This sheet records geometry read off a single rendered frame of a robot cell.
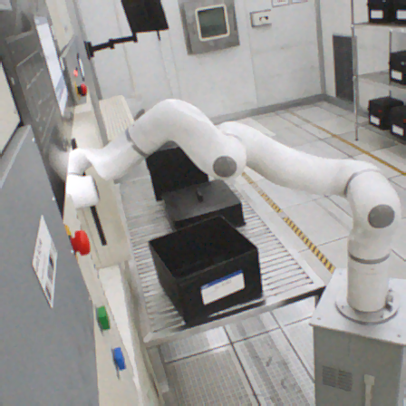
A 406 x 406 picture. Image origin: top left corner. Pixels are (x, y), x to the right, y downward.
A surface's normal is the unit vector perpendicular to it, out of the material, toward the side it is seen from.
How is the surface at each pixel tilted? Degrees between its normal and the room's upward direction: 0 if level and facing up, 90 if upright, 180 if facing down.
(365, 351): 90
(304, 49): 90
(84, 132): 90
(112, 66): 90
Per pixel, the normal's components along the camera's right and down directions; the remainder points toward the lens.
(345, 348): -0.50, 0.47
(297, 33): 0.26, 0.41
